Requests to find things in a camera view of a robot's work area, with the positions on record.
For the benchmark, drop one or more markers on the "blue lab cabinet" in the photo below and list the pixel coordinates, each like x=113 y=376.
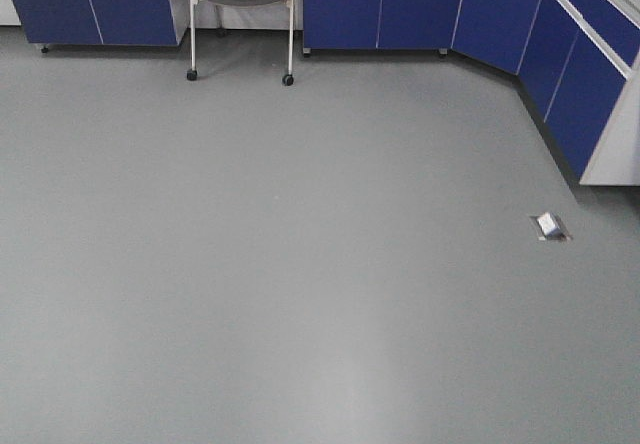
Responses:
x=581 y=71

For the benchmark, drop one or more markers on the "middle blue base cabinet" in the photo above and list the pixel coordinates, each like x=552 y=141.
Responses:
x=494 y=32

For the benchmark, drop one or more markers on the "metal floor socket box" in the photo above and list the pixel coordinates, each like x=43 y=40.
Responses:
x=549 y=227

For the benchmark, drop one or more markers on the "blue base cabinet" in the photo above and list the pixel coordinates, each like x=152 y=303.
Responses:
x=103 y=22
x=494 y=32

